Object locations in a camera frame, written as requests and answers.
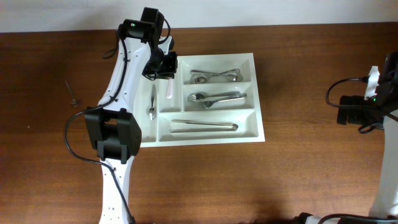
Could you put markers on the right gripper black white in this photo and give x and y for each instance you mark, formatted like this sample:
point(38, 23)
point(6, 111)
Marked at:
point(354, 104)

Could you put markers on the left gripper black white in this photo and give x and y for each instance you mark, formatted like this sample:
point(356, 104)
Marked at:
point(170, 74)

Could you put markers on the white plastic knife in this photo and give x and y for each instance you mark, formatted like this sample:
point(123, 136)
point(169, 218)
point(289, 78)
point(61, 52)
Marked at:
point(170, 89)

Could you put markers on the large metal spoon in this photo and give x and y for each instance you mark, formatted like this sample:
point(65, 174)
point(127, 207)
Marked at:
point(231, 75)
point(199, 79)

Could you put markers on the small metal teaspoon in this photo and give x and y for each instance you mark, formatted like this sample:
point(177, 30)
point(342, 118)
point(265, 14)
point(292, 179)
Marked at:
point(74, 100)
point(151, 111)

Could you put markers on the metal fork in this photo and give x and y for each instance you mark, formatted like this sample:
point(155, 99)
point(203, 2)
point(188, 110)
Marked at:
point(209, 104)
point(202, 95)

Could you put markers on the metal tweezers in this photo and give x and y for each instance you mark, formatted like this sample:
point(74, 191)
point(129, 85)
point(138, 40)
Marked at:
point(192, 126)

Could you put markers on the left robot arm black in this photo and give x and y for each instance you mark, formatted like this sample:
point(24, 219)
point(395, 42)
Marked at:
point(113, 130)

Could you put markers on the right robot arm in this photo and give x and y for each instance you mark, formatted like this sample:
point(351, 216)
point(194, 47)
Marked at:
point(377, 109)

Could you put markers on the white plastic cutlery tray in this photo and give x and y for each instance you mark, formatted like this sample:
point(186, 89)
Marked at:
point(210, 74)

